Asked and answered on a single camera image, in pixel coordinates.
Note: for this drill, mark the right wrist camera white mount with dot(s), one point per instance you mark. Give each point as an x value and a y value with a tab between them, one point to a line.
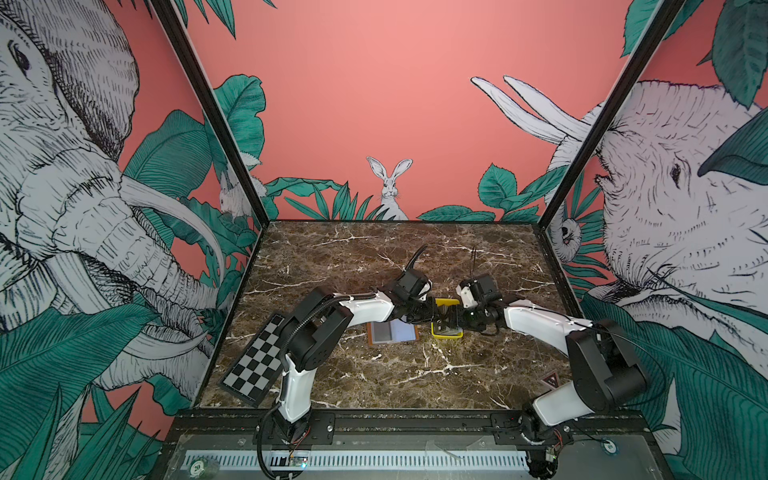
467	297

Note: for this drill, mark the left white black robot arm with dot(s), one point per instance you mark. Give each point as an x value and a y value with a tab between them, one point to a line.
314	328

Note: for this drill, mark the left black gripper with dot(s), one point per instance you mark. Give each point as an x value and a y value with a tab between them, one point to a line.
431	315

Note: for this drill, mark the black front mounting rail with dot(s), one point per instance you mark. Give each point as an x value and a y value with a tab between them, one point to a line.
328	426

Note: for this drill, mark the white slotted cable duct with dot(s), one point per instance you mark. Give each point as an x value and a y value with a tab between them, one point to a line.
200	461

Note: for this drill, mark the red warning triangle sticker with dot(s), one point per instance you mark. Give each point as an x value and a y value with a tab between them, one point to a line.
551	380

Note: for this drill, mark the checkerboard calibration tag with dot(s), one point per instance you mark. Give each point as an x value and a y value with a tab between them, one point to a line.
252	375

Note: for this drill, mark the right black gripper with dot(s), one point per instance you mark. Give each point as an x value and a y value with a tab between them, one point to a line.
462	323

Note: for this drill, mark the yellow plastic card tray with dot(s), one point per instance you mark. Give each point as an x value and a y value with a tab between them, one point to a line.
445	324

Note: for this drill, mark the brown leather card holder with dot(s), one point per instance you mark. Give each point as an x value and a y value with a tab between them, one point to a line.
394	331

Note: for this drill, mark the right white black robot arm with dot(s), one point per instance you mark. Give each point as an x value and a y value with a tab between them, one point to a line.
606	372

